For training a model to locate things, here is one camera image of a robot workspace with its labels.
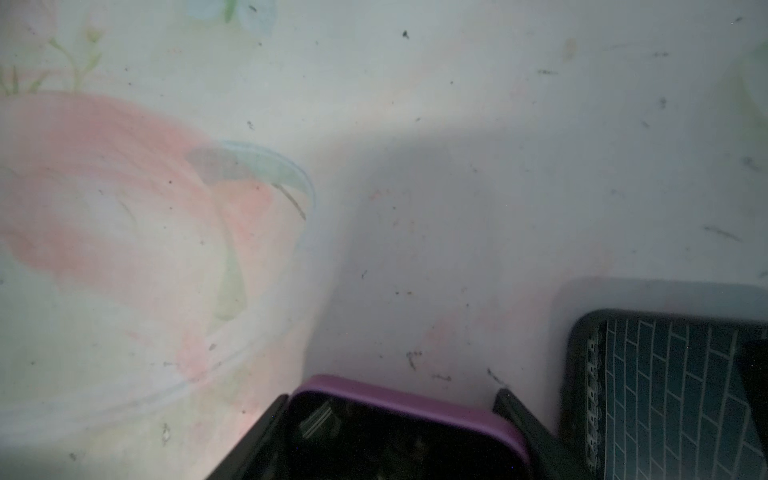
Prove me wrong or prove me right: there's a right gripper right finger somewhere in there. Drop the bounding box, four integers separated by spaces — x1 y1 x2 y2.
493 388 591 480

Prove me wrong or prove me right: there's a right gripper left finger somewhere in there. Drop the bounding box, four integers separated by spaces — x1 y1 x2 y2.
207 394 289 480

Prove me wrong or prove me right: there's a black phone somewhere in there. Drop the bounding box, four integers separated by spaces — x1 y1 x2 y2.
285 375 533 479
559 310 767 479

